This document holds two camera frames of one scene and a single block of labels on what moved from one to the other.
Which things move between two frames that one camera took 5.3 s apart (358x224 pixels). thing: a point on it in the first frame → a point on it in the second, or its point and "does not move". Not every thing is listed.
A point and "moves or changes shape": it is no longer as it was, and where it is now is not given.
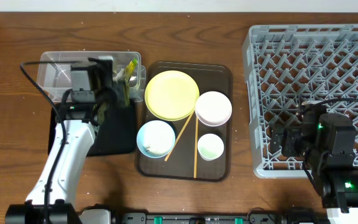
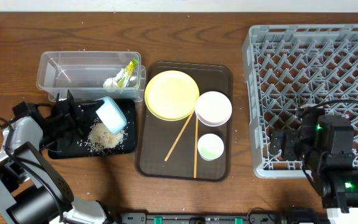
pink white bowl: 213,108 does not move
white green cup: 210,147 does not move
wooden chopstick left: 179,134 does not move
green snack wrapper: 128,71 does not move
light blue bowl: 156,139 moves or changes shape
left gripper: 122,102 → 77,110
